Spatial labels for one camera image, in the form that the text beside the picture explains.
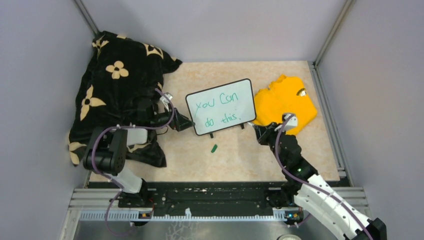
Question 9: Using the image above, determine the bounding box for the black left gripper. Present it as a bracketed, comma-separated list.
[150, 103, 195, 132]

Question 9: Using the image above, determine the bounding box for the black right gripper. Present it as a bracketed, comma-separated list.
[254, 121, 287, 167]

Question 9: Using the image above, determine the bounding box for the green marker cap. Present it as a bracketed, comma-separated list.
[211, 144, 218, 153]

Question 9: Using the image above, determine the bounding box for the black framed whiteboard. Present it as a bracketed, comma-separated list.
[185, 78, 257, 136]

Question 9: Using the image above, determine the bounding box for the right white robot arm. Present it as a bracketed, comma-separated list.
[252, 122, 388, 240]

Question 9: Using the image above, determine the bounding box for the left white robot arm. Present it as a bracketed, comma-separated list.
[82, 93, 195, 208]

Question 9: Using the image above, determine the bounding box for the yellow folded sweatshirt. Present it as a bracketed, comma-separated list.
[252, 74, 318, 135]

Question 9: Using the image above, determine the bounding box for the black floral plush blanket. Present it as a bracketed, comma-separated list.
[68, 31, 182, 166]

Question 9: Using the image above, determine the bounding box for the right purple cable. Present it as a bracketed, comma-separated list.
[274, 114, 375, 240]

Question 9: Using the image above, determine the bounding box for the purple cable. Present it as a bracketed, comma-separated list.
[91, 88, 176, 238]
[274, 114, 375, 240]

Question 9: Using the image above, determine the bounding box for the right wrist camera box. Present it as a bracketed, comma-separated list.
[282, 113, 298, 132]

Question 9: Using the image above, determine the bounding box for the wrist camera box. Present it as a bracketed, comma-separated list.
[282, 113, 298, 132]
[160, 92, 173, 110]

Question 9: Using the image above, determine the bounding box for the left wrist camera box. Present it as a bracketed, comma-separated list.
[160, 92, 173, 110]

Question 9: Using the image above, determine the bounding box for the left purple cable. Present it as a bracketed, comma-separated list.
[91, 88, 176, 238]

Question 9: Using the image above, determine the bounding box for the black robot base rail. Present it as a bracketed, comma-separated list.
[69, 182, 307, 224]

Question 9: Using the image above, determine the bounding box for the aluminium frame post right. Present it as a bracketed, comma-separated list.
[313, 0, 356, 69]

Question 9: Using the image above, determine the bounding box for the aluminium frame post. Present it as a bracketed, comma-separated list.
[313, 0, 356, 69]
[72, 0, 100, 36]

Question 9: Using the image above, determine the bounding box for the aluminium frame post left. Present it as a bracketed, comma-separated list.
[72, 0, 100, 36]

